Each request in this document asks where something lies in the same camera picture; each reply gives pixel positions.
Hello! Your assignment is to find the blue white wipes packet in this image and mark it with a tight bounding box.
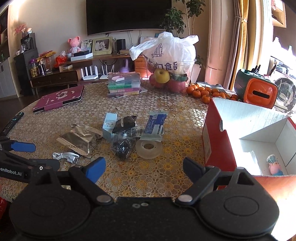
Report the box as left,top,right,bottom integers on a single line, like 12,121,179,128
140,111,168,142

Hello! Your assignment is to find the washing machine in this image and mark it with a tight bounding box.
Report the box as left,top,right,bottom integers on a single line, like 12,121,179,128
268,56,295,113

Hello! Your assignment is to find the black crinkled plastic bag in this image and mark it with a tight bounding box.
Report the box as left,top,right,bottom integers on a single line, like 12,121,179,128
110,135,137,160

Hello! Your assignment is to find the pile of oranges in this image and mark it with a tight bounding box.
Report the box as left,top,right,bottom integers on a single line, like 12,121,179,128
186,83,239,104

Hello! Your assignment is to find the beige curtain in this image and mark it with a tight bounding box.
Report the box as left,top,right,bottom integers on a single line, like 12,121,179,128
204,0,273,91

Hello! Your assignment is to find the clear tape roll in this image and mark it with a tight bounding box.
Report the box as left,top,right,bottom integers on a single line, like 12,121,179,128
135,140,163,160

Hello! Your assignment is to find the light blue carton box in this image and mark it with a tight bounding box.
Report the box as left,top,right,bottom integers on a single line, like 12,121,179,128
102,113,117,142

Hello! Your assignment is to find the pink teddy bear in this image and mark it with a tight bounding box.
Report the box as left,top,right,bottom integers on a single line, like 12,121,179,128
67,36,81,54

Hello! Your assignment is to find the yellow apple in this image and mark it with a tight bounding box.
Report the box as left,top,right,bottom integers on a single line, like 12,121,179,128
154,69,171,84

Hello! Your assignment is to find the white router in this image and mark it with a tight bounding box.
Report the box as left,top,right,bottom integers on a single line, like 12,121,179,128
99,64,114,80
80,65,99,81

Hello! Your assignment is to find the white usb cable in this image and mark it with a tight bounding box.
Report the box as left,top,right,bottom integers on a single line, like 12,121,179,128
52,151,81,165

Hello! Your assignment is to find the black television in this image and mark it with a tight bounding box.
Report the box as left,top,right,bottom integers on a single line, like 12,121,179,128
86,0,172,35

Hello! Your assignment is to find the pink pig figurine toy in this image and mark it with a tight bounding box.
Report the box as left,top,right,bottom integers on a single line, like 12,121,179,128
266,154,283,176

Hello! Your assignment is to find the red cardboard box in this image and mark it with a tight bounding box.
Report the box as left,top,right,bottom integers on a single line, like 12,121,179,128
202,98,295,240

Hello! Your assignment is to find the black remote control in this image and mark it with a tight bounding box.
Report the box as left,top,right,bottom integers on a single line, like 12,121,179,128
1,112,24,137

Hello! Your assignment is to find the maroon tablet case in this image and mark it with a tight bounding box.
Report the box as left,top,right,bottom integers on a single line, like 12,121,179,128
32,86,84,113

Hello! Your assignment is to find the wooden tv cabinet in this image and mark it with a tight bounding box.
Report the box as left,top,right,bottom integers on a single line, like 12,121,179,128
30,53,149,95

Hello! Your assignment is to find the green potted plant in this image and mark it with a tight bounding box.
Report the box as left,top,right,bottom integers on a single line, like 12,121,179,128
160,0,206,37

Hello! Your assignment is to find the silver foil snack packet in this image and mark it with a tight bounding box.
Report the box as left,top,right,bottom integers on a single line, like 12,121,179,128
57,124,103,158

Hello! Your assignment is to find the black speaker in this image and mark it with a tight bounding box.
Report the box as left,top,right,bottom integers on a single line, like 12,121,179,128
116,39,126,54

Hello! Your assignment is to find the gold photo frame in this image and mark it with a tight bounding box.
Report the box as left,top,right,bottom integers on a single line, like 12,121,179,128
92,37,113,56

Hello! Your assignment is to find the white plastic fruit bag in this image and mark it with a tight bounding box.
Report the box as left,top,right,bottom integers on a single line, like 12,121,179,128
129,32,199,74

